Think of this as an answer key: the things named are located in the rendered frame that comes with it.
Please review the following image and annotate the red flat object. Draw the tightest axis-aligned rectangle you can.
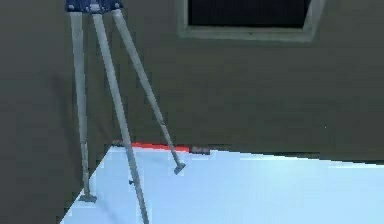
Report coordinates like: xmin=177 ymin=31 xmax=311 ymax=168
xmin=112 ymin=141 xmax=212 ymax=156

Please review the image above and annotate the pale framed window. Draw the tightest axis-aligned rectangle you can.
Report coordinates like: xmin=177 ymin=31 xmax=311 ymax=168
xmin=177 ymin=0 xmax=326 ymax=44

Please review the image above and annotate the grey tripod stand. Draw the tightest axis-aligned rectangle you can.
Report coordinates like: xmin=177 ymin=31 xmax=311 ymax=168
xmin=65 ymin=0 xmax=187 ymax=224

